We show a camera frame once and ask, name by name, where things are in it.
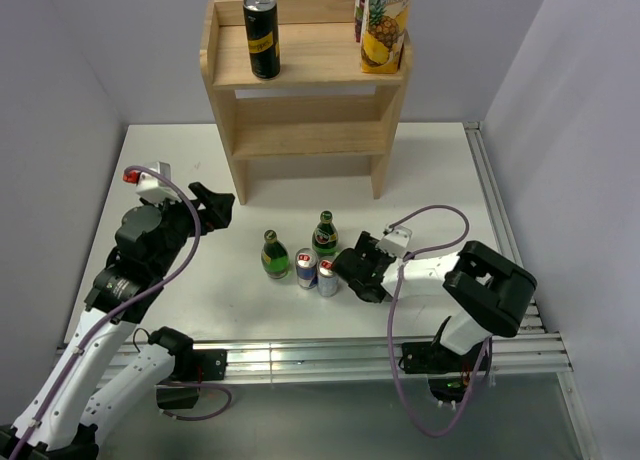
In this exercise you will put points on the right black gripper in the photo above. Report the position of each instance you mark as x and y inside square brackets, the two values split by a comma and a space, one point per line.
[367, 243]

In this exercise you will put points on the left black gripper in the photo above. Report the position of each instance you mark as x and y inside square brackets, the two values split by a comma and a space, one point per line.
[217, 206]

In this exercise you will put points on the black yellow tall can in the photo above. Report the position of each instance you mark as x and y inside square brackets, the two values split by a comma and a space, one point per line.
[261, 25]

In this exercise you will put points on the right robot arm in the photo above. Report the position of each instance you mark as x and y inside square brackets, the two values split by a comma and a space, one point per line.
[493, 294]

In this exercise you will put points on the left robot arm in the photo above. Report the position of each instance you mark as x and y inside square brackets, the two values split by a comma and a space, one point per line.
[71, 415]

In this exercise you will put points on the wooden two-tier shelf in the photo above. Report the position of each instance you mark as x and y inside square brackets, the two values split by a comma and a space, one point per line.
[321, 103]

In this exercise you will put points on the blue silver can right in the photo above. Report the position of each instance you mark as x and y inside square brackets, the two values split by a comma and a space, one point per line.
[327, 280]

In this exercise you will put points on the blue silver can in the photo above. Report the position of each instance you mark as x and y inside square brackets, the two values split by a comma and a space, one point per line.
[306, 261]
[327, 280]

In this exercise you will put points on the green glass bottle right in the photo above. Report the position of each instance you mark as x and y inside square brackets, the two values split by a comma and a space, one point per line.
[325, 235]

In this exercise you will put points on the green glass bottle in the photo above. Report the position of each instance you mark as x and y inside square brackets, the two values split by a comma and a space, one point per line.
[325, 235]
[274, 256]

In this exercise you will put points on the blue silver can left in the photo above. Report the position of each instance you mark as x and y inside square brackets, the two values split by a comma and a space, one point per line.
[306, 261]

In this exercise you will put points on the green glass bottle left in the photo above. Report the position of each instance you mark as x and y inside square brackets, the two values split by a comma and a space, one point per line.
[274, 256]

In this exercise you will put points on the pineapple juice carton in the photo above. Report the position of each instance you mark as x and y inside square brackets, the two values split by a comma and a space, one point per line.
[384, 26]

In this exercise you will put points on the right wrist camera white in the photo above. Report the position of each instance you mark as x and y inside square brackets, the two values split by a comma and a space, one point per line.
[395, 241]

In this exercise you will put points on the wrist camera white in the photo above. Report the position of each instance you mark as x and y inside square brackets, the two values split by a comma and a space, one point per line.
[149, 188]
[395, 241]

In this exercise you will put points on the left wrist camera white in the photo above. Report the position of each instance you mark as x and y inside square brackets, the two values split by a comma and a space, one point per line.
[149, 188]

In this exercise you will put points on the aluminium side rail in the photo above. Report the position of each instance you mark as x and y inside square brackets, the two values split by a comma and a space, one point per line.
[577, 419]

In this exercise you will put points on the aluminium front rail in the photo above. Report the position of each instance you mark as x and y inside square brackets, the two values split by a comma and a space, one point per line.
[368, 359]

